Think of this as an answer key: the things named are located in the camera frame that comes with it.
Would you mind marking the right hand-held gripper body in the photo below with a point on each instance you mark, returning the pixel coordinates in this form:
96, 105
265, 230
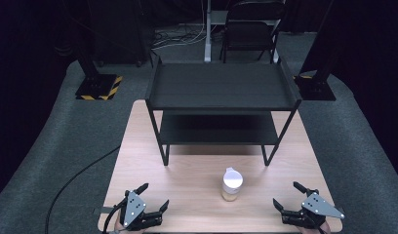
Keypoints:
312, 210

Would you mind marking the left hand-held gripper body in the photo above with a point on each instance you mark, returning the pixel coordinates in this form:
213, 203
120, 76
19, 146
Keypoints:
135, 212

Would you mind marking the jar with white lid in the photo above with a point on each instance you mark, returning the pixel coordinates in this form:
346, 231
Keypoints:
232, 184

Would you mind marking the black two-tier metal shelf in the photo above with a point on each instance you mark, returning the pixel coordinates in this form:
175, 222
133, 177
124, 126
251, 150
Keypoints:
219, 87

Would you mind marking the person's right hand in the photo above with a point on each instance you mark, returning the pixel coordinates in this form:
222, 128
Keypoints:
312, 230

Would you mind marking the person's left hand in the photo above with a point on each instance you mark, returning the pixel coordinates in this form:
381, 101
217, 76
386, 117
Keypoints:
118, 225

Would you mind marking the black stand with square base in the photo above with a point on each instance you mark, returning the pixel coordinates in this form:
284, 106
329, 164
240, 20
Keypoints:
317, 84

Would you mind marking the black stand with striped base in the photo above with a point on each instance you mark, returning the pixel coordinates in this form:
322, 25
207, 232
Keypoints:
98, 84

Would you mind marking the black folding chair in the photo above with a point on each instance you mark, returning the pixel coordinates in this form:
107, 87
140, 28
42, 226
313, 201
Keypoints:
250, 32

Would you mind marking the white metal table leg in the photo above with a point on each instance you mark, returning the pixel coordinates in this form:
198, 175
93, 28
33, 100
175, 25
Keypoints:
207, 31

